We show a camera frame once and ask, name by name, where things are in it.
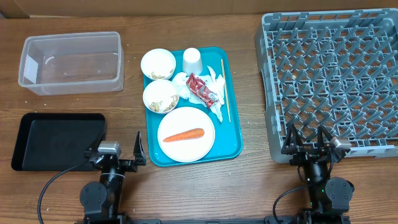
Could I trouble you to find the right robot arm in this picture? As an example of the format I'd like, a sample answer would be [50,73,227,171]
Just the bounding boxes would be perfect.
[272,124,354,224]

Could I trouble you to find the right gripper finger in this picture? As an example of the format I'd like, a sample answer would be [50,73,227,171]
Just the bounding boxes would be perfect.
[284,123,303,147]
[317,125,333,146]

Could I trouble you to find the white paper cup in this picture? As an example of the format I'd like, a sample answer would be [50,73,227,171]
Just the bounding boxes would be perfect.
[182,48,203,75]

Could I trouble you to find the cardboard wall panel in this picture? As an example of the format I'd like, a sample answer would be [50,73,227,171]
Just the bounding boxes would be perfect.
[1,0,397,19]

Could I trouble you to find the clear plastic bin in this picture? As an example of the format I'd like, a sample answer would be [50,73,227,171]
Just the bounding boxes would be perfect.
[18,32,124,95]

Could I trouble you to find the rice and peanut scraps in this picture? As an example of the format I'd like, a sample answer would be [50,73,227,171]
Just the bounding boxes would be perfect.
[148,68,180,113]

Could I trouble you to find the orange carrot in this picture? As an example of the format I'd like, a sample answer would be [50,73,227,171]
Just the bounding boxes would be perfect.
[163,128,205,142]

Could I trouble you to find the black plastic tray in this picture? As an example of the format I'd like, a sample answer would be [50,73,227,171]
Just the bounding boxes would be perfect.
[11,113,106,171]

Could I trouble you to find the white napkin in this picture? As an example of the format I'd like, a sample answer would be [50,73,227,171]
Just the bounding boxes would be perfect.
[172,66,225,123]

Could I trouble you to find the grey dishwasher rack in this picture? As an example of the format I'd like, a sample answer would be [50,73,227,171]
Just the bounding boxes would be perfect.
[254,8,397,163]

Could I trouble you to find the teal plastic serving tray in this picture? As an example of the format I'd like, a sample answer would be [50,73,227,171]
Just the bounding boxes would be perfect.
[146,47,243,167]

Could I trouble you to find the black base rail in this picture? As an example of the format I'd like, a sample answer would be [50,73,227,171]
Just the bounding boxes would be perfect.
[129,215,301,224]

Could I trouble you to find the white round plate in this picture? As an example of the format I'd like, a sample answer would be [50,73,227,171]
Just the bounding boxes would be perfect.
[157,106,215,162]

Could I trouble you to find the red snack wrapper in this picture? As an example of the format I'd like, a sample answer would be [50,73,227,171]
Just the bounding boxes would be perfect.
[186,73,218,108]

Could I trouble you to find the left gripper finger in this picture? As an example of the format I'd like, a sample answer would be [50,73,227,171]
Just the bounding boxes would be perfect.
[133,131,146,165]
[93,129,106,148]

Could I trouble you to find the wooden chopstick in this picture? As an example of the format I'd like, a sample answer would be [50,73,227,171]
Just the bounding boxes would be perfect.
[221,59,231,123]

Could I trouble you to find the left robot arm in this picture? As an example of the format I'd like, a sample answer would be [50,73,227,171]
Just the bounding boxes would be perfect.
[80,132,146,224]

